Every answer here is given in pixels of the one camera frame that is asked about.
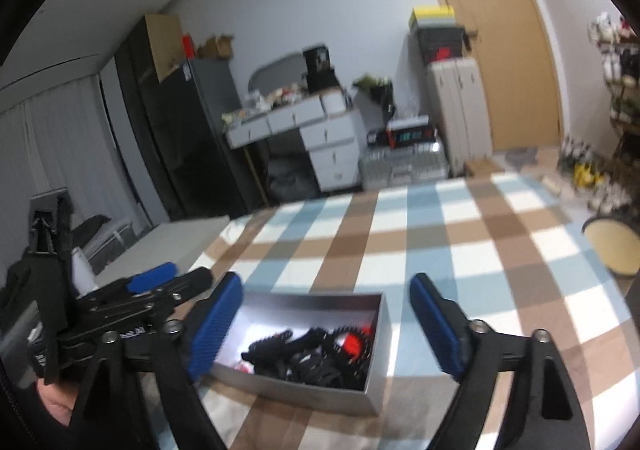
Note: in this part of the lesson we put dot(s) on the black refrigerator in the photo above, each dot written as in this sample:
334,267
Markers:
200,140

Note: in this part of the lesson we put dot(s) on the black paper bag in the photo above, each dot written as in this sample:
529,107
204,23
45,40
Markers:
317,68

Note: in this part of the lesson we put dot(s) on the white dressing table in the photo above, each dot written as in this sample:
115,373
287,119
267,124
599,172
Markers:
330,145

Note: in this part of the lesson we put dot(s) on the white curtain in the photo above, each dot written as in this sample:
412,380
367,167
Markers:
60,150

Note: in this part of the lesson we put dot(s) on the round beige stool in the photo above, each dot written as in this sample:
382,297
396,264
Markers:
615,245

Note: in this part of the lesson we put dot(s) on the black ribbed hair clip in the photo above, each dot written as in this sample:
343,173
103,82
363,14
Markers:
310,370

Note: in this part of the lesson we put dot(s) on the scattered sneakers pile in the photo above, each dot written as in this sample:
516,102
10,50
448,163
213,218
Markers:
582,173

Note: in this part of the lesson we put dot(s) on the yellow shoe box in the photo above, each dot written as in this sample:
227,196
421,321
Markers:
432,13

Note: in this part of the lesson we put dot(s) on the silver suitcase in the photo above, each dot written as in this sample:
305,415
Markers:
400,165

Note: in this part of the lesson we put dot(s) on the dark wrapped flower bouquet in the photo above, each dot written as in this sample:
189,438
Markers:
380,90

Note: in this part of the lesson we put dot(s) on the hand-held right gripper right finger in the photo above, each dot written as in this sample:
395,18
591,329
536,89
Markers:
435,330

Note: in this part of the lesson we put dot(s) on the red round badge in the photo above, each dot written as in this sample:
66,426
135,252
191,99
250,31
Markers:
352,346

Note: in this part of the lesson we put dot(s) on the collection of racked shoes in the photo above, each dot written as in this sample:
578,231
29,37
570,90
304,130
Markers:
612,30

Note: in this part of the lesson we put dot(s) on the brown cardboard boxes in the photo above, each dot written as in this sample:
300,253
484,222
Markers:
215,46

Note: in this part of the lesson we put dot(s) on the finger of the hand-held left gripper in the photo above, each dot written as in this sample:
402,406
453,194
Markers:
190,282
150,276

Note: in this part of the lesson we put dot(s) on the red and black shoe box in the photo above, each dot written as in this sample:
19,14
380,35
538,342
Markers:
445,54

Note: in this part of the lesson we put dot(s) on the person's left forearm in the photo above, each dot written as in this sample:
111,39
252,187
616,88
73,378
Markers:
25,425

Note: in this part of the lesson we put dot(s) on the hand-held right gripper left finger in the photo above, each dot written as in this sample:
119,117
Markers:
215,330

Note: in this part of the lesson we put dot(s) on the black jacket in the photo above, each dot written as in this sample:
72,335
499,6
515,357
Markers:
95,230

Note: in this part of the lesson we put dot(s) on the black hair claw clip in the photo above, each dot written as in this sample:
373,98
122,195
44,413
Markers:
265,347

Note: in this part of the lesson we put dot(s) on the wooden door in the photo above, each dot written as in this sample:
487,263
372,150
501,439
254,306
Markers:
500,55

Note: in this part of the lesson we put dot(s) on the arched mirror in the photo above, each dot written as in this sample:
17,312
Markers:
277,73

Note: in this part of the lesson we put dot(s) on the white upright suitcase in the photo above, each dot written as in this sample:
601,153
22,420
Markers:
460,115

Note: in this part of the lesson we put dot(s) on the silver cardboard box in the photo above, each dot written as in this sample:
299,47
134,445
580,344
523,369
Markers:
320,392

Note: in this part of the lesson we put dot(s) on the white round badge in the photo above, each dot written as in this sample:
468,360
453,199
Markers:
241,368

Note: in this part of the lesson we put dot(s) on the small black box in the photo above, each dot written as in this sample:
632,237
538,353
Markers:
377,138

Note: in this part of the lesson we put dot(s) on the person's left hand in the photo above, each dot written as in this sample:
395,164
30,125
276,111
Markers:
55,405

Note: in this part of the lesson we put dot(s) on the dressing table clutter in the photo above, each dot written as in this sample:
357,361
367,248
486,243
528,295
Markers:
270,100

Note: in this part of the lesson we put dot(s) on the black box with red stripe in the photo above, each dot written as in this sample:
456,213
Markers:
410,133

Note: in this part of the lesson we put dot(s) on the grey cloth heap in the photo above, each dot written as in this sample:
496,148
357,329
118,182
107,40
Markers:
290,178

